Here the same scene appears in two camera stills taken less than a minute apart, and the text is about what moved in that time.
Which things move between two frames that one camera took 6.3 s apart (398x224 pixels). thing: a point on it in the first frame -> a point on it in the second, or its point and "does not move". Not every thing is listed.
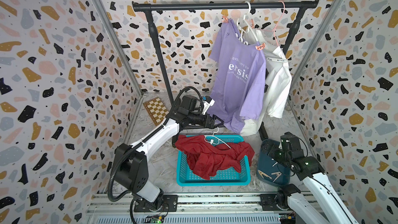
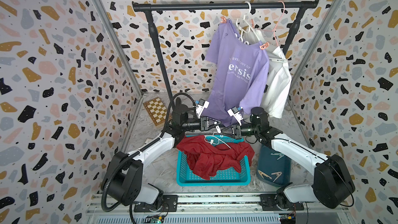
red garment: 206,159 does not move
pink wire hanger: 276,24 does not move
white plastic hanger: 213,139 does not move
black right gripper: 274,147 -> 235,132
